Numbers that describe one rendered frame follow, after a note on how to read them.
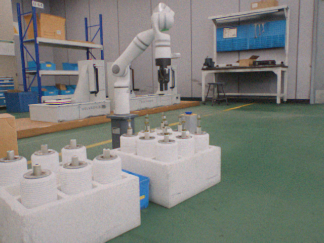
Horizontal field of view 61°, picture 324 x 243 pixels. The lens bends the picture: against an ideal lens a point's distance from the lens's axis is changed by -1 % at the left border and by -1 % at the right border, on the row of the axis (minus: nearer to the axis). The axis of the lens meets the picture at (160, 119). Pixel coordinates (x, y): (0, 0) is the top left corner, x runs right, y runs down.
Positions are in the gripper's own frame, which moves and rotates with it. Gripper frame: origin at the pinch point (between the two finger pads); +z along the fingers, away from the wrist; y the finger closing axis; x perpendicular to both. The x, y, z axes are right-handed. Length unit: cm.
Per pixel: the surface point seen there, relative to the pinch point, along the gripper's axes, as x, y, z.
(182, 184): 1.3, 22.4, 39.1
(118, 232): -27, 41, 46
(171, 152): -2.6, 21.0, 25.6
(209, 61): 209, -415, -41
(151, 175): -11.0, 19.1, 35.3
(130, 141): -17.0, 1.3, 23.9
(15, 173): -60, 30, 26
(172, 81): 112, -360, -2
